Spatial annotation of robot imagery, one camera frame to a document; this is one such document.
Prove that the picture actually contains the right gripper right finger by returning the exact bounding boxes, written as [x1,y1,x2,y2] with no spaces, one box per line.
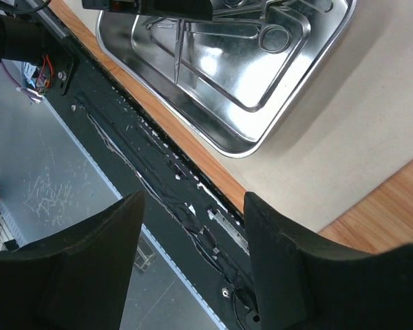
[244,192,413,329]

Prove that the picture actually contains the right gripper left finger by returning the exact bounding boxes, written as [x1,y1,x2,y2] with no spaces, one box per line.
[0,192,145,329]

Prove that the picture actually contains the stainless steel tray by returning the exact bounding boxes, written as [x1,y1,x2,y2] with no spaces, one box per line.
[96,1,357,158]

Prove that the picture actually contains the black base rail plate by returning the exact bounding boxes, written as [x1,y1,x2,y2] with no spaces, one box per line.
[44,1,261,329]

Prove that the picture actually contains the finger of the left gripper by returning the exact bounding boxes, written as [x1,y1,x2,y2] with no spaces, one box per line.
[81,0,213,21]

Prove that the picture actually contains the beige cloth wrap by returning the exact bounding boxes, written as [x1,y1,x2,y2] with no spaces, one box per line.
[220,1,413,231]

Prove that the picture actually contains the steel hemostat clamp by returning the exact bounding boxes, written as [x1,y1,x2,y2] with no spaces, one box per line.
[185,22,292,54]

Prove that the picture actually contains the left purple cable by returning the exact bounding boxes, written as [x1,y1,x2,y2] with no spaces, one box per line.
[0,58,45,104]

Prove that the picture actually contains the steel scalpel handle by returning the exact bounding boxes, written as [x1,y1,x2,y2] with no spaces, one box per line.
[173,19,185,85]

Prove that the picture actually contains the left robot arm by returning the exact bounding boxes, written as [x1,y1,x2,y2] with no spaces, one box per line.
[0,1,213,65]

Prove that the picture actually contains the steel surgical scissors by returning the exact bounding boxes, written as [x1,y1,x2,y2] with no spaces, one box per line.
[213,1,332,18]

